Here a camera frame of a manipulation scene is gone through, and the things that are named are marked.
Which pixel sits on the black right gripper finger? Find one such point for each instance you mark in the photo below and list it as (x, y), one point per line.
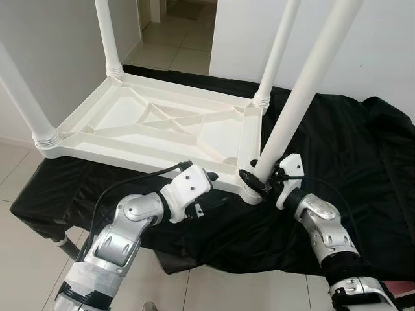
(253, 181)

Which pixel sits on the grey robot foot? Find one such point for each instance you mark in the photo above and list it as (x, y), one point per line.
(148, 306)

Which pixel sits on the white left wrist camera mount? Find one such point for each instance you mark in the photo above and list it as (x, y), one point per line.
(187, 188)

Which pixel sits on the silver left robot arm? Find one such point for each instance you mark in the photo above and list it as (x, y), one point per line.
(123, 240)

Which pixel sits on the white plastic table leg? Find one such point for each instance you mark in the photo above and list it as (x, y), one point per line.
(279, 45)
(107, 32)
(311, 71)
(26, 97)

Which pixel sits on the white plastic table top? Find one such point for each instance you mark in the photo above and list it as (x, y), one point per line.
(130, 116)

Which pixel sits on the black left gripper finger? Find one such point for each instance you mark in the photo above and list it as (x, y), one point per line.
(216, 201)
(211, 175)

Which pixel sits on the pink stool seat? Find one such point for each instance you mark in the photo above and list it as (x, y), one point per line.
(403, 286)

